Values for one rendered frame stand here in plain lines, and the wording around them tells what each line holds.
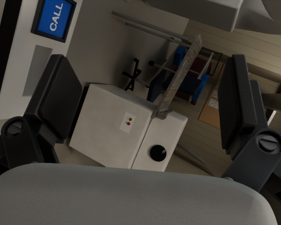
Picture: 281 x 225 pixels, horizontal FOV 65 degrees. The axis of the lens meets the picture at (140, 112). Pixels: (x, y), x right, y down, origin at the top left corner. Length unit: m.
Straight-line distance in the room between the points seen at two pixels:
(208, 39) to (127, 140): 3.83
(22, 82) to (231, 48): 5.23
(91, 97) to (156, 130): 0.72
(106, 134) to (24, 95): 1.89
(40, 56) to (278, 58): 5.34
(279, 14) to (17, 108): 0.52
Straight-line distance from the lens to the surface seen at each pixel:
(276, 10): 0.57
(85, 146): 2.34
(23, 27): 0.29
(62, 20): 0.33
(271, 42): 5.55
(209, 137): 6.81
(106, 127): 2.19
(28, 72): 0.32
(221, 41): 5.45
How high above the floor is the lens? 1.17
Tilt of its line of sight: 15 degrees down
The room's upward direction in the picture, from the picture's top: 115 degrees clockwise
